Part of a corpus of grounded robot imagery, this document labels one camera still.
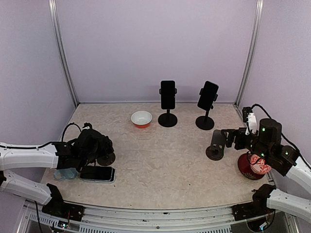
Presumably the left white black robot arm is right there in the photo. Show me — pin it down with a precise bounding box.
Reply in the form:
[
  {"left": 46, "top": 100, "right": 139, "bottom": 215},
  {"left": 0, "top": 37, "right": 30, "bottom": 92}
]
[{"left": 0, "top": 129, "right": 116, "bottom": 216}]

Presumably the right aluminium frame post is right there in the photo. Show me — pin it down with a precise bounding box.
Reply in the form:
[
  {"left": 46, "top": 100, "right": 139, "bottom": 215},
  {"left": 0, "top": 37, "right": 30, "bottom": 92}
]
[{"left": 234, "top": 0, "right": 264, "bottom": 108}]

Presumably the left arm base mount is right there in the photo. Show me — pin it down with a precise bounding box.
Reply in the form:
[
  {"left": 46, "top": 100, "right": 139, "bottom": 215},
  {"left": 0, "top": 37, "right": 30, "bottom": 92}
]
[{"left": 42, "top": 183, "right": 85, "bottom": 222}]

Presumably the black pole phone stand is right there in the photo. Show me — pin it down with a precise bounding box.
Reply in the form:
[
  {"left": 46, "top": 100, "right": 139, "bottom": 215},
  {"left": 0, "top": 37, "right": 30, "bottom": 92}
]
[
  {"left": 158, "top": 109, "right": 177, "bottom": 128},
  {"left": 195, "top": 88, "right": 219, "bottom": 130}
]

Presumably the red patterned bowl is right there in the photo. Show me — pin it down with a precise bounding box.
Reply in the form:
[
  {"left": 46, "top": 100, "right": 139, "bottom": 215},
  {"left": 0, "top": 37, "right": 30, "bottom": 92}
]
[{"left": 250, "top": 154, "right": 272, "bottom": 175}]

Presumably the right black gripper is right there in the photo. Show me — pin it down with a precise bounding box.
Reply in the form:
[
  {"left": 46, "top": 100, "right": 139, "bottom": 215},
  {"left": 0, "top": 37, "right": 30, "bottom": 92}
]
[{"left": 221, "top": 127, "right": 272, "bottom": 161}]

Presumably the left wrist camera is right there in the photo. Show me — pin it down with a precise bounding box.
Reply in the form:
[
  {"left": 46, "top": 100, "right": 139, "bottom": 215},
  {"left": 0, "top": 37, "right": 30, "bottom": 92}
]
[{"left": 82, "top": 122, "right": 93, "bottom": 130}]

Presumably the aluminium frame post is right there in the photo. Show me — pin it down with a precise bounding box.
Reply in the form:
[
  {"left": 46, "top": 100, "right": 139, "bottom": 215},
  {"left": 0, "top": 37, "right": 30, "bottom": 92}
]
[
  {"left": 49, "top": 0, "right": 80, "bottom": 108},
  {"left": 234, "top": 0, "right": 264, "bottom": 108}
]

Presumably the orange white bowl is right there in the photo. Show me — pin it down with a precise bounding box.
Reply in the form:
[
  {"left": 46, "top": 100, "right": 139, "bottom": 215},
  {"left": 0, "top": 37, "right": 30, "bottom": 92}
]
[{"left": 130, "top": 111, "right": 153, "bottom": 129}]

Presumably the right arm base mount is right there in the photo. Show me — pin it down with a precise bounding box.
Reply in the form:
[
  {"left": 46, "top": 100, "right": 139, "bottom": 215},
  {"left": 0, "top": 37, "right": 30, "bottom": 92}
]
[{"left": 232, "top": 184, "right": 276, "bottom": 221}]

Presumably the light blue mug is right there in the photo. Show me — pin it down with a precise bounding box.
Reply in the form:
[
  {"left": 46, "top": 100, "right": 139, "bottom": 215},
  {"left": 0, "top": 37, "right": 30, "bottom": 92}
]
[{"left": 53, "top": 168, "right": 78, "bottom": 181}]

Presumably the black teal phone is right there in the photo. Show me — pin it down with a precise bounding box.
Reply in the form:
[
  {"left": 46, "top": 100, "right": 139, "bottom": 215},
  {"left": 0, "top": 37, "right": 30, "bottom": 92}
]
[{"left": 159, "top": 81, "right": 177, "bottom": 110}]

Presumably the dark red saucer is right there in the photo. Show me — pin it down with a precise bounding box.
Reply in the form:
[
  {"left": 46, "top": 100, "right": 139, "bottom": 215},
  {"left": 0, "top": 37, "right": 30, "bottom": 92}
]
[{"left": 238, "top": 153, "right": 264, "bottom": 180}]

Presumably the left aluminium frame post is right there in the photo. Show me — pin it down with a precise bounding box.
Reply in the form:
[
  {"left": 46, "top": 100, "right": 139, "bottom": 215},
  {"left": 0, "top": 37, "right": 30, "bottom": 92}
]
[{"left": 49, "top": 0, "right": 80, "bottom": 108}]

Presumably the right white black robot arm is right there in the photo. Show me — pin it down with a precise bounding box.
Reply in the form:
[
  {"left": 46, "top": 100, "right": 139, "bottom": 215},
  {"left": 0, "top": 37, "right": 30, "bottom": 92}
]
[{"left": 221, "top": 118, "right": 311, "bottom": 222}]

